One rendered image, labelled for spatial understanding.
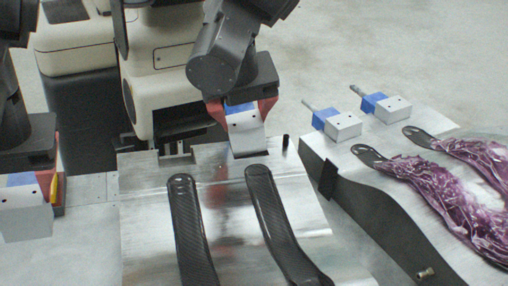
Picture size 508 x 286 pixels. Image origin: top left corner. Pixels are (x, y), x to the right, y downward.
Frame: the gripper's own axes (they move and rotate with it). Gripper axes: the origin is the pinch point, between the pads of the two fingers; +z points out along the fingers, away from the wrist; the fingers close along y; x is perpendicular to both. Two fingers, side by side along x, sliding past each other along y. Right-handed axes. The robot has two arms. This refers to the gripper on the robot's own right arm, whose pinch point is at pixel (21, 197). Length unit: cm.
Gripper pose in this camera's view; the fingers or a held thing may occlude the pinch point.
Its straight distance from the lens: 67.5
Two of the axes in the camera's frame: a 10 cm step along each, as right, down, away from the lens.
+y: 9.8, -1.0, 2.0
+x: -2.2, -6.3, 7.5
